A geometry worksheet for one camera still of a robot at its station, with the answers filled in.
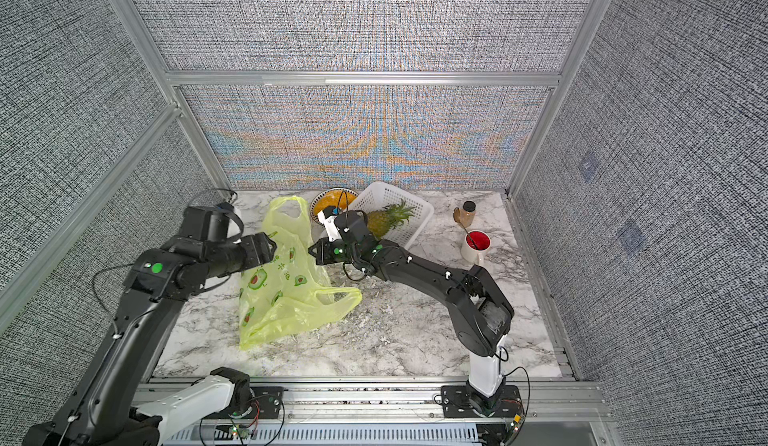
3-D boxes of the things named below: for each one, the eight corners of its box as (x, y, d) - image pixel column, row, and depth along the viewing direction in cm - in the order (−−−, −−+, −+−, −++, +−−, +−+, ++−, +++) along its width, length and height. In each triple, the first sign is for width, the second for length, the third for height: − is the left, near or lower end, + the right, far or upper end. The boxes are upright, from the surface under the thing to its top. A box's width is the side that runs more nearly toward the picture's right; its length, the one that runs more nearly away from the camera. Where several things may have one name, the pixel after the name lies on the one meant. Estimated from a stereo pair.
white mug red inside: (463, 269, 100) (469, 255, 94) (459, 244, 107) (464, 230, 100) (488, 269, 100) (496, 255, 94) (482, 244, 107) (488, 230, 100)
